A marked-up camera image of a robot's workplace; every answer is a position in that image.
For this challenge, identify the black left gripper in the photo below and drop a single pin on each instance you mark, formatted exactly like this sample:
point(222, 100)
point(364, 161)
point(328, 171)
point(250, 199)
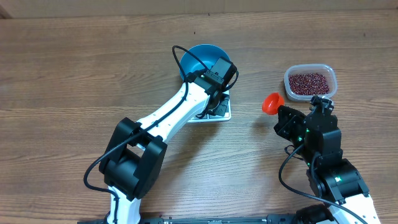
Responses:
point(221, 109)

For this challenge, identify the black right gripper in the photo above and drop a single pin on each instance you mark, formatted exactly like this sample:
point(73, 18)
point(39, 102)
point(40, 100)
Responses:
point(288, 122)

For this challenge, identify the orange measuring scoop blue handle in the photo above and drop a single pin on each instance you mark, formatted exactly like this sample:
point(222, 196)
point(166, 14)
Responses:
point(271, 104)

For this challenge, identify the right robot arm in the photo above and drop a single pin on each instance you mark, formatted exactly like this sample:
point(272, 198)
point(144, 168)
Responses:
point(338, 186)

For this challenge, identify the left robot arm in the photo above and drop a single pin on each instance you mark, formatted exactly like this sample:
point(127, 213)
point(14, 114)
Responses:
point(136, 151)

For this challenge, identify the white digital kitchen scale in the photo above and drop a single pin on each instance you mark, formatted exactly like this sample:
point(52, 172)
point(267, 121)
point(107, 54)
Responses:
point(206, 119)

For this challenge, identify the red adzuki beans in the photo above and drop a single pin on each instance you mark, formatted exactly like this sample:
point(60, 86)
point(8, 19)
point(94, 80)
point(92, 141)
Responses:
point(308, 84)

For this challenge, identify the clear plastic container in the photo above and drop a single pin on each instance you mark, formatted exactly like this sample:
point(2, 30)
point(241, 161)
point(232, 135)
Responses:
point(323, 69)

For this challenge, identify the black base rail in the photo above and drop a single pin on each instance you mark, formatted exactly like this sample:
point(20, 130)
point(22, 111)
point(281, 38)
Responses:
point(269, 219)

